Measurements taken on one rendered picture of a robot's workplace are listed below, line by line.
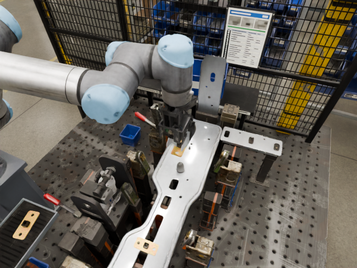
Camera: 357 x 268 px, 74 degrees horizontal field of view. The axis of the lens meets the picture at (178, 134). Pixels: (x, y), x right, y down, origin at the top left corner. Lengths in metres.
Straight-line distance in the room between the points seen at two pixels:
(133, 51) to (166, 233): 0.64
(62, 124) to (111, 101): 2.51
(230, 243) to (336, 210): 1.35
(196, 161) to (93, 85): 0.72
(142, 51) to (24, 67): 0.23
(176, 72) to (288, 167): 1.17
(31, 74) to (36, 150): 2.28
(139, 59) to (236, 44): 0.90
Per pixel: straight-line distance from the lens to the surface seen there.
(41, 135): 2.92
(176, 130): 0.62
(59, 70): 0.51
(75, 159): 1.59
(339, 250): 2.29
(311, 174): 1.59
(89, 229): 0.90
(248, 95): 1.42
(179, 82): 0.54
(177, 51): 0.50
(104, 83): 0.45
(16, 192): 1.19
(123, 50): 0.55
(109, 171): 0.87
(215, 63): 1.12
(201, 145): 1.14
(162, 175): 1.04
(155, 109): 1.01
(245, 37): 1.35
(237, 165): 1.04
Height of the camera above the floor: 1.88
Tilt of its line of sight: 48 degrees down
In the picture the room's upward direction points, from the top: straight up
